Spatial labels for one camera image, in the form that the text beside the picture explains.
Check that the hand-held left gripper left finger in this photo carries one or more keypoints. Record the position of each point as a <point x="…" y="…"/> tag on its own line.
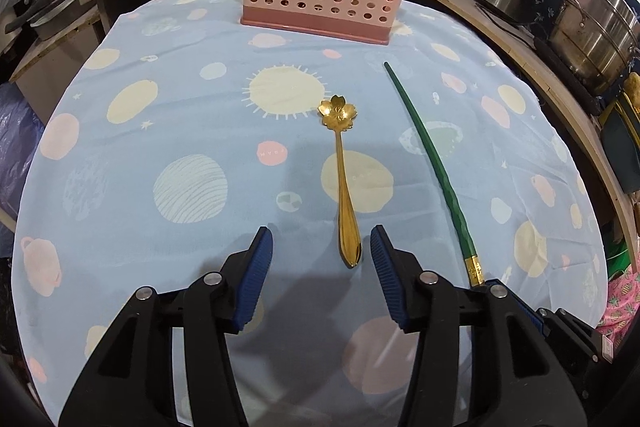
<point x="255" y="277"/>

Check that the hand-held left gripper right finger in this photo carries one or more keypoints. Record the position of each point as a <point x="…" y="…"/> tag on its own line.
<point x="387" y="277"/>

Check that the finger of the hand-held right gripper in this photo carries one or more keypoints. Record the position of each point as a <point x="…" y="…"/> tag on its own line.
<point x="530" y="314"/>

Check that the green chopstick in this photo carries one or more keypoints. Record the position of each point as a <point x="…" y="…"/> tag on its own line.
<point x="432" y="152"/>

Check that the gold flower spoon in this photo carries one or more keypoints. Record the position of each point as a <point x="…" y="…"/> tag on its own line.
<point x="340" y="112"/>

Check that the pink pineapple print cloth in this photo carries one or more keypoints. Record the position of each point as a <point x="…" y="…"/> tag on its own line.
<point x="622" y="302"/>

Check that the blue planet print tablecloth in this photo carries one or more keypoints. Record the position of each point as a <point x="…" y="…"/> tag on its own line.
<point x="175" y="117"/>

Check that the black induction cooker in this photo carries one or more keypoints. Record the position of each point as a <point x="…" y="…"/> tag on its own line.
<point x="560" y="67"/>

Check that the blue plastic bag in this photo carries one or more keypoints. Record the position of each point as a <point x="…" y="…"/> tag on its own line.
<point x="17" y="142"/>

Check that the steel stockpot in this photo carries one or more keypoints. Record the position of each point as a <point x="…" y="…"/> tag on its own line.
<point x="595" y="32"/>

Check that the dark frying pan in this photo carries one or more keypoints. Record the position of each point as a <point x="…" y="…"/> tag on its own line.
<point x="55" y="4"/>

